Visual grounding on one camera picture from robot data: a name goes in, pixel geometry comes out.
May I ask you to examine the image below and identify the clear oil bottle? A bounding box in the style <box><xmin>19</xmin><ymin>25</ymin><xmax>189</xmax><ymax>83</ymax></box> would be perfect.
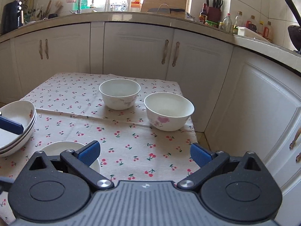
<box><xmin>222</xmin><ymin>13</ymin><xmax>232</xmax><ymax>33</ymax></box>

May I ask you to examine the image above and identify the white fruit plate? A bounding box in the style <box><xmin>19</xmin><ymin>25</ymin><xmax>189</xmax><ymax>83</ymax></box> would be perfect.
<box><xmin>1</xmin><ymin>100</ymin><xmax>37</xmax><ymax>156</ymax></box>
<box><xmin>1</xmin><ymin>115</ymin><xmax>37</xmax><ymax>157</ymax></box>

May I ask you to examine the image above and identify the chrome kitchen faucet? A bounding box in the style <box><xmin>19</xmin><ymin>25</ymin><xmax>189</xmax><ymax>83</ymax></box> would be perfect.
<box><xmin>58</xmin><ymin>0</ymin><xmax>83</xmax><ymax>15</ymax></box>

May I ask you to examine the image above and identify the black wok on stove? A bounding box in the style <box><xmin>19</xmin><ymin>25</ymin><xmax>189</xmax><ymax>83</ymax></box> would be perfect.
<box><xmin>285</xmin><ymin>0</ymin><xmax>300</xmax><ymax>54</ymax></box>

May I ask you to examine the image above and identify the white plastic tray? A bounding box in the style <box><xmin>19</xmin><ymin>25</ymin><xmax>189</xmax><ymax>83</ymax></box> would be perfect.
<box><xmin>237</xmin><ymin>27</ymin><xmax>269</xmax><ymax>42</ymax></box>

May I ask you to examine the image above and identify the white pink floral bowl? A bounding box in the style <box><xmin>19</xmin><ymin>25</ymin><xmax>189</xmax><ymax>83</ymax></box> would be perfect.
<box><xmin>144</xmin><ymin>92</ymin><xmax>195</xmax><ymax>132</ymax></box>

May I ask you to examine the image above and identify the red knife block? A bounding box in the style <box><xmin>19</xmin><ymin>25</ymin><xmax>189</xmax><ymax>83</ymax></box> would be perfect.
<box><xmin>206</xmin><ymin>0</ymin><xmax>223</xmax><ymax>23</ymax></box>

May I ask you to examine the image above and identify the dark soy sauce bottle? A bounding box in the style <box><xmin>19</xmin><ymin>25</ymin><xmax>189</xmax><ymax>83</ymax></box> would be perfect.
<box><xmin>199</xmin><ymin>3</ymin><xmax>207</xmax><ymax>24</ymax></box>

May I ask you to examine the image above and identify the cherry print tablecloth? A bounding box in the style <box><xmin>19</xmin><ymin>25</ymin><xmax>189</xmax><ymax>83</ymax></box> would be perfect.
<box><xmin>0</xmin><ymin>72</ymin><xmax>201</xmax><ymax>225</ymax></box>

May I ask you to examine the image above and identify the wooden cutting board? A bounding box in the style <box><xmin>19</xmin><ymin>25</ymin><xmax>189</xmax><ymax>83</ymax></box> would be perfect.
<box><xmin>140</xmin><ymin>0</ymin><xmax>187</xmax><ymax>19</ymax></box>

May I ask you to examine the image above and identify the white plate with food stain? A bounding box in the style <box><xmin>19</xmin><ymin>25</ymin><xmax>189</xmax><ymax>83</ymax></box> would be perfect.
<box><xmin>0</xmin><ymin>118</ymin><xmax>36</xmax><ymax>157</ymax></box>

